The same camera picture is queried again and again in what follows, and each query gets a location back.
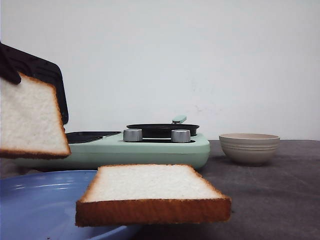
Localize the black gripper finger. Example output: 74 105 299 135
0 43 21 85

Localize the breakfast maker hinged lid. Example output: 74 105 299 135
1 44 69 124

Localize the white bread slice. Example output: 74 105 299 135
75 164 232 227
0 73 71 159

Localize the mint green breakfast maker base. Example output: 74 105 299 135
13 132 210 170

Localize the left silver control knob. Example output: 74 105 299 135
123 128 143 142

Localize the silver control knob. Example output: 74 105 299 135
171 129 191 143
123 128 143 142

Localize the blue plastic plate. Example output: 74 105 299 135
0 170 141 240

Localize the black round frying pan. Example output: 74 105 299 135
126 115 200 138

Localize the right silver control knob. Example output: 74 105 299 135
171 129 191 143

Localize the beige ribbed bowl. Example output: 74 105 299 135
219 133 280 166

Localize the grey table cloth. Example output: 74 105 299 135
0 139 320 240

